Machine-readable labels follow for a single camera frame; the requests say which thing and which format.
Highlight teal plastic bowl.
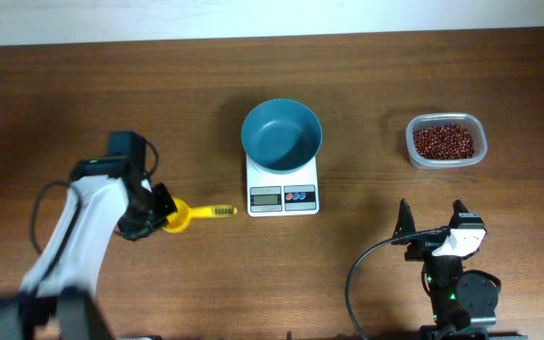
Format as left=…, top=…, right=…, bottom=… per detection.
left=241, top=98, right=323, bottom=174

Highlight clear plastic container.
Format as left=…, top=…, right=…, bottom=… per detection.
left=405, top=112, right=488, bottom=169

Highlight white digital kitchen scale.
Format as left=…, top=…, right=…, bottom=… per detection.
left=246, top=157, right=320, bottom=217

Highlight red beans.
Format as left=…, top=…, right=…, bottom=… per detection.
left=413, top=124, right=475, bottom=161

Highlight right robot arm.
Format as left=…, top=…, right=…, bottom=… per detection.
left=392, top=199, right=525, bottom=340

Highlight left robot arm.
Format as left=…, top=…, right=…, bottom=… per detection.
left=0, top=131, right=178, bottom=339

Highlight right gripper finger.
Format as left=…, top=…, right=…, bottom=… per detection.
left=392, top=198, right=416, bottom=245
left=449, top=199, right=468, bottom=228

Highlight yellow plastic measuring scoop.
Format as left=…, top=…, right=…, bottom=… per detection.
left=162, top=197, right=238, bottom=233

